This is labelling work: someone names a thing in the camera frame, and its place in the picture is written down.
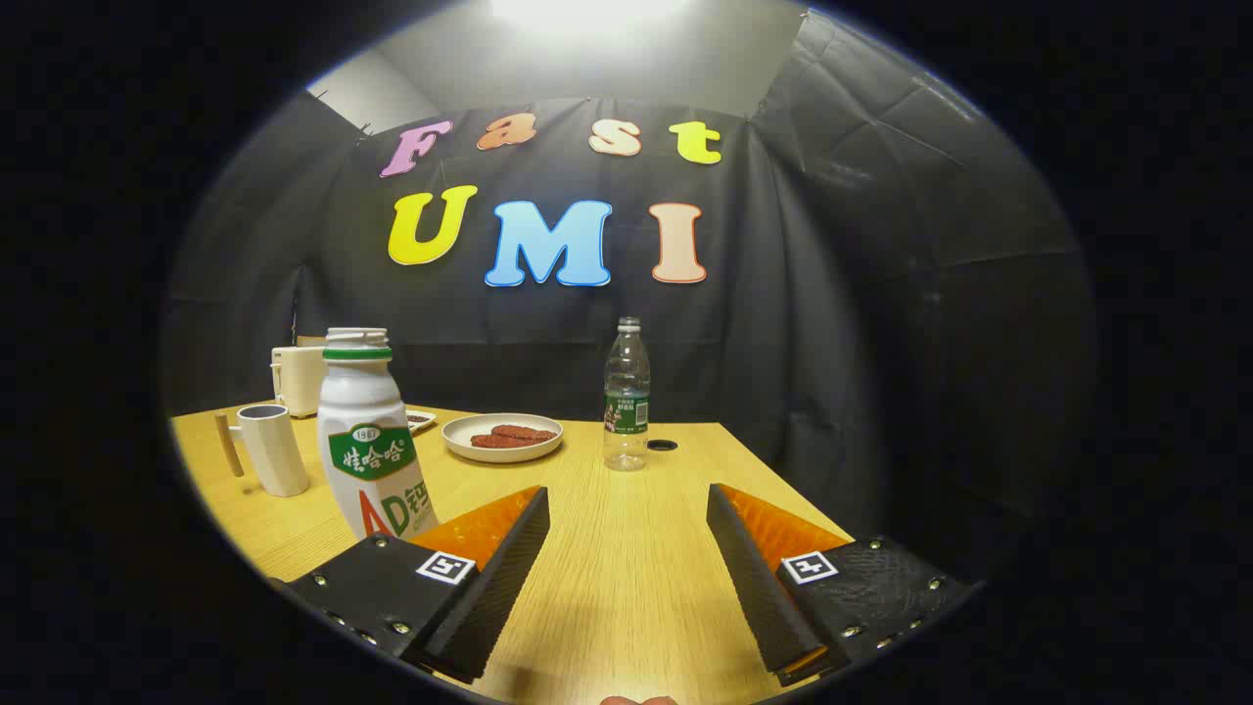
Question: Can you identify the bright ceiling light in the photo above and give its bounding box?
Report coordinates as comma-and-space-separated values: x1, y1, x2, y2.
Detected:
489, 0, 691, 30

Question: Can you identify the wooden table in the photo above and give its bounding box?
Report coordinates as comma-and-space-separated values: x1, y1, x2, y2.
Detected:
171, 404, 853, 705

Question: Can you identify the cream toaster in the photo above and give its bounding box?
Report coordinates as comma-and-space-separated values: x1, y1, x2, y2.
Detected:
271, 345, 327, 419

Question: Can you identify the white cup with wooden handle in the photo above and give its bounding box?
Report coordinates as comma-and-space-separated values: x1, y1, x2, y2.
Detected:
215, 403, 311, 498

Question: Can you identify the white juice bottle green label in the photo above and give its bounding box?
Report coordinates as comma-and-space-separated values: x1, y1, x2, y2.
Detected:
316, 328, 439, 541

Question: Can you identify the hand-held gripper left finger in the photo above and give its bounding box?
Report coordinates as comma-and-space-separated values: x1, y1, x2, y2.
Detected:
281, 485, 551, 684

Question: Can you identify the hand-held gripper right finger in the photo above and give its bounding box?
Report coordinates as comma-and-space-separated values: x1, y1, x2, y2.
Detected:
707, 483, 980, 686

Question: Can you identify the clear plastic water bottle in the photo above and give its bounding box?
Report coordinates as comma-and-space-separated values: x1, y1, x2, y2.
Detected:
603, 316, 652, 472

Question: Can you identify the white round plate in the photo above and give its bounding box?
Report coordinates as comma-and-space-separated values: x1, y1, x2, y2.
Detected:
441, 412, 565, 463

